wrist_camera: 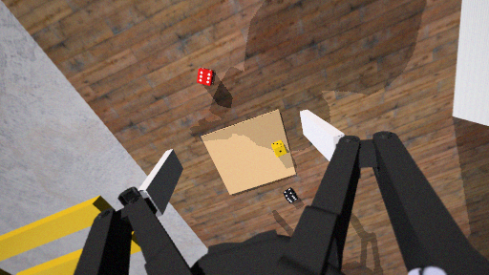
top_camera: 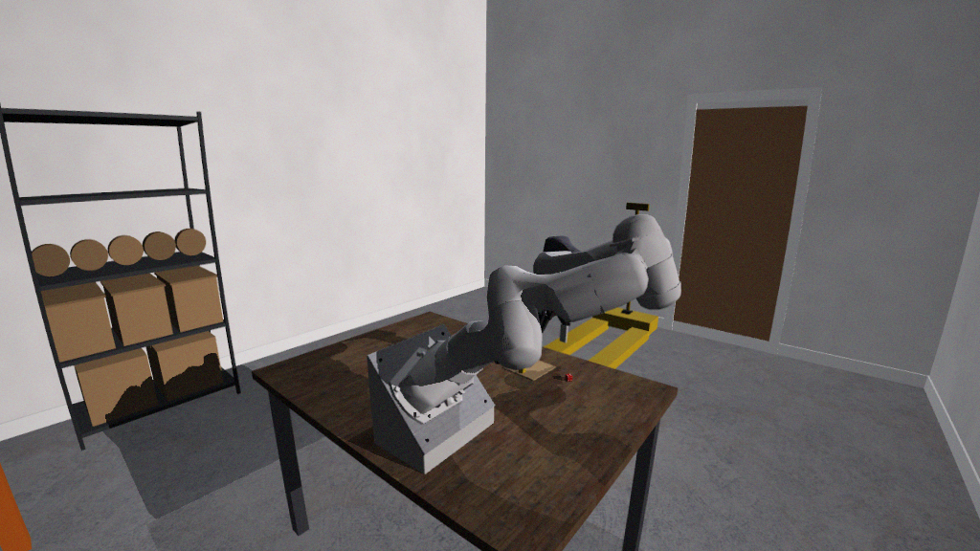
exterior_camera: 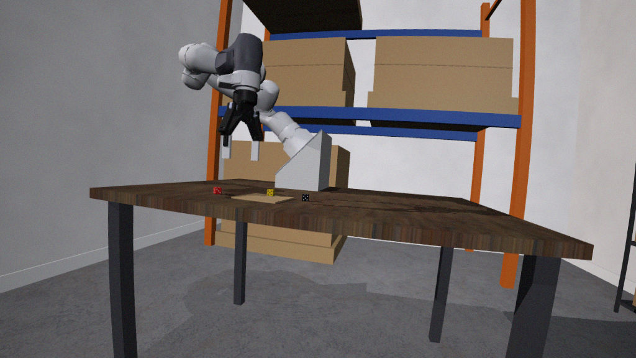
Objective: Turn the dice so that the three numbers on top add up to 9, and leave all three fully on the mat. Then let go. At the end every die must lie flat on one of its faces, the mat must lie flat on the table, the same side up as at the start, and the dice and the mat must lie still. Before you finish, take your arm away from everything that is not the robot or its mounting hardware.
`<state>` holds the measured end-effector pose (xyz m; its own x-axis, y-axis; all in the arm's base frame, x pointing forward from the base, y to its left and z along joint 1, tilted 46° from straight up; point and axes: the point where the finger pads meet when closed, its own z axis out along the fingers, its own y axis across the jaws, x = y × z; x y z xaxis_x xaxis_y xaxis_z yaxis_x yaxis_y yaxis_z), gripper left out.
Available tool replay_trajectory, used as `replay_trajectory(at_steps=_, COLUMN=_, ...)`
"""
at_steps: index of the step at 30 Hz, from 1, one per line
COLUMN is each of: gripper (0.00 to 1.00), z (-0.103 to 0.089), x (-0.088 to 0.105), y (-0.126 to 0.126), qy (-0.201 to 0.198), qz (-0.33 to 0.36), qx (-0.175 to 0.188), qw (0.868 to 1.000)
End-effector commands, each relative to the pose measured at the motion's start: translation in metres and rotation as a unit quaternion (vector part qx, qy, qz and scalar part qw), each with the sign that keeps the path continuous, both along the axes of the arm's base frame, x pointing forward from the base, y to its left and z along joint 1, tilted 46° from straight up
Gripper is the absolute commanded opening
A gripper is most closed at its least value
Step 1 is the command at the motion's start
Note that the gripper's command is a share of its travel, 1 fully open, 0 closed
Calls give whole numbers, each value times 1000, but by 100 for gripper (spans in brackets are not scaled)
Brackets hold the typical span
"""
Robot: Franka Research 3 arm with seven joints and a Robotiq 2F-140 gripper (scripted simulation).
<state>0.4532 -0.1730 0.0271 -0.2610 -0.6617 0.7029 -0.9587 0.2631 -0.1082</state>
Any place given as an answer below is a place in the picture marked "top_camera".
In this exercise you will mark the tan flat mat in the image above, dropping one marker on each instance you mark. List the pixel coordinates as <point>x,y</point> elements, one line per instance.
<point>535,371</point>

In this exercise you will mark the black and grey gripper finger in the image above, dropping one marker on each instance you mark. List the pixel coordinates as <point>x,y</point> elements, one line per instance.
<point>544,319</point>
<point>564,329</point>

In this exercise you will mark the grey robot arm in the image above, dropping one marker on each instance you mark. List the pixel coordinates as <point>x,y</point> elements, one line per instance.
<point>573,291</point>

